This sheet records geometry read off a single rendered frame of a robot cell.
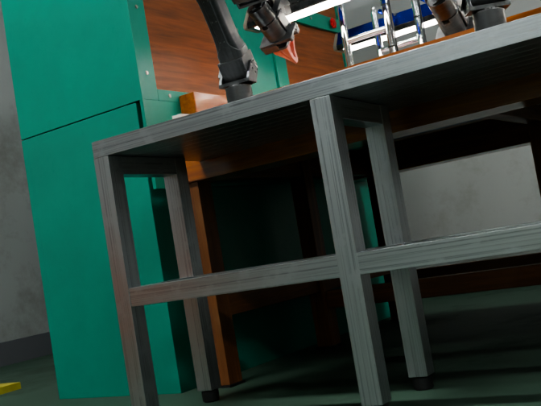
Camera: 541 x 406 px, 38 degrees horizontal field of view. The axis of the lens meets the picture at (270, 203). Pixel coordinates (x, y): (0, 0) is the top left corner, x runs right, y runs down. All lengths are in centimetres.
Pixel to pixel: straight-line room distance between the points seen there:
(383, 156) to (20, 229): 307
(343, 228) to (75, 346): 127
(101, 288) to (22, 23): 89
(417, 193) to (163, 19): 194
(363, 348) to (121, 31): 126
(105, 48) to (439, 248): 132
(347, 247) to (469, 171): 246
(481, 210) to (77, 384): 216
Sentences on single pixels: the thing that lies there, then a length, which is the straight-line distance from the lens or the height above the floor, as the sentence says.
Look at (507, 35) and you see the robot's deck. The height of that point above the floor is 65.
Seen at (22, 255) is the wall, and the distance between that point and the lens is 454.
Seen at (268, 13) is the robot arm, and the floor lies 96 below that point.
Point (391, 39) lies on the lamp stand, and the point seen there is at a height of 92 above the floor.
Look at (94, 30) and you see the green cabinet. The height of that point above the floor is 109.
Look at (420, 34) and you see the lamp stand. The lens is 269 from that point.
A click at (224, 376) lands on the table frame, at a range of 226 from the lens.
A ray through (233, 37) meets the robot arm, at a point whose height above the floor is 85.
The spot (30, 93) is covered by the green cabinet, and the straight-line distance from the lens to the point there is 268.
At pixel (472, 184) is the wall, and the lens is 395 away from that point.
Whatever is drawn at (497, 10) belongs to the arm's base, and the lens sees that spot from 165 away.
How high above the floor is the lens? 35
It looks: 4 degrees up
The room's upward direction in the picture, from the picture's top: 9 degrees counter-clockwise
